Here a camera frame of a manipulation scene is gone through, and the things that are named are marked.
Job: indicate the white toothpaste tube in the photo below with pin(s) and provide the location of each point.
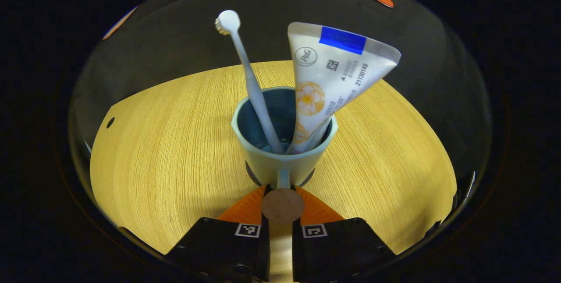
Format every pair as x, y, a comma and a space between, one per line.
333, 72

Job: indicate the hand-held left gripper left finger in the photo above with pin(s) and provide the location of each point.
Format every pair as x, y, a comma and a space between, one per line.
219, 248

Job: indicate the black backdrop cloth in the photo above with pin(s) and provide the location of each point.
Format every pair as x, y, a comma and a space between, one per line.
175, 33

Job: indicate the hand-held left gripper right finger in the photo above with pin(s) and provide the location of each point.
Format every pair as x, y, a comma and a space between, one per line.
337, 248

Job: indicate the white toothbrush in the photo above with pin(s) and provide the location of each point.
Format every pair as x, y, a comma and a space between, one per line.
254, 90

